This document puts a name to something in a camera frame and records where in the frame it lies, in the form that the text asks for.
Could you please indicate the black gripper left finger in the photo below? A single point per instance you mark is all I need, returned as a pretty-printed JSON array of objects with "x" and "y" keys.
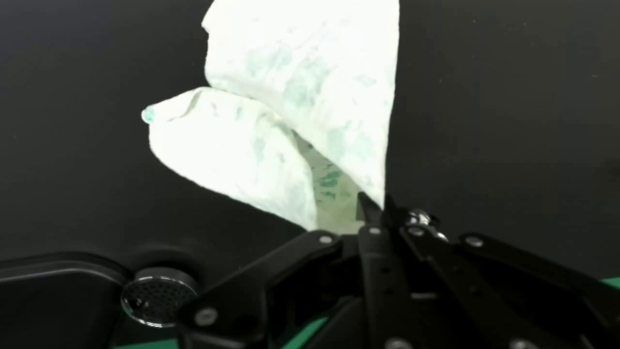
[{"x": 380, "y": 283}]

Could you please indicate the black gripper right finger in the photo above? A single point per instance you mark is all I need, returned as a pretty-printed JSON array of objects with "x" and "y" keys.
[{"x": 490, "y": 283}]

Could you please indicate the white cloth with green print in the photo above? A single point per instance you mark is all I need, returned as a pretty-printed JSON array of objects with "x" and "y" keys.
[{"x": 302, "y": 97}]

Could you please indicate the green strip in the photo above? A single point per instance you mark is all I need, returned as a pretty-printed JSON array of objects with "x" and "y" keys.
[{"x": 300, "y": 333}]

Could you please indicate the round metal mesh disc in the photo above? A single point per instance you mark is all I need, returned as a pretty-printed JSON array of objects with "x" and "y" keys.
[{"x": 157, "y": 298}]

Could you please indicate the black plastic base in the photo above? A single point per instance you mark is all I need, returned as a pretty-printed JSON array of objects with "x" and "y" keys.
[{"x": 58, "y": 302}]

